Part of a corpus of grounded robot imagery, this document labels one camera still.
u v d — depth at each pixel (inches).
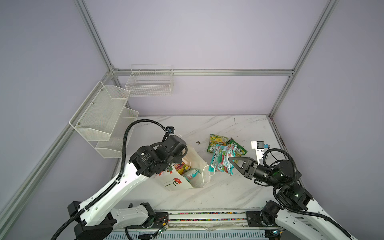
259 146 21.5
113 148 29.5
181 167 33.9
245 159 22.1
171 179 26.5
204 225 28.8
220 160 24.4
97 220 14.4
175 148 18.3
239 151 37.6
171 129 22.5
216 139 40.6
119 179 15.5
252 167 20.3
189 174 29.1
